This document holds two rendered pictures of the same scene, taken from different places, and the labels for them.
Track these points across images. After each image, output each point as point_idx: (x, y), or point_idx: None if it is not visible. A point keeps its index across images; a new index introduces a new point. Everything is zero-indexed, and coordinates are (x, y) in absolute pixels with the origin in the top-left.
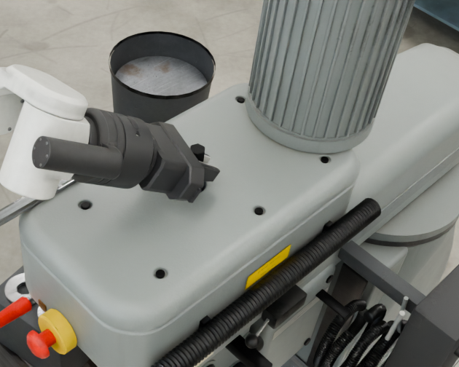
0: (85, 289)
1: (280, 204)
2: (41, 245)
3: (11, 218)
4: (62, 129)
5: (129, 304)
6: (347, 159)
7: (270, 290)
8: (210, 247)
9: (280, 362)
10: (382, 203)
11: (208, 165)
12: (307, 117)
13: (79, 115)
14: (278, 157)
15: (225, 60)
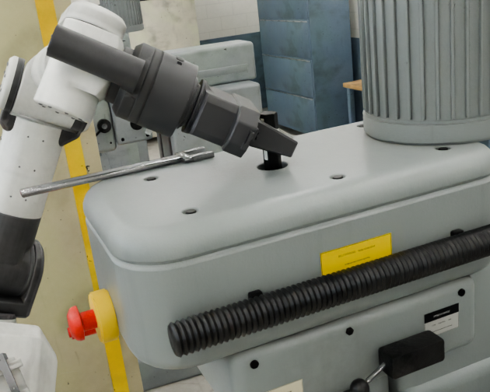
0: (106, 224)
1: (365, 173)
2: (90, 202)
3: (73, 183)
4: (86, 34)
5: (138, 228)
6: (473, 147)
7: (351, 275)
8: (260, 197)
9: None
10: None
11: (281, 132)
12: (409, 92)
13: (106, 24)
14: (384, 149)
15: None
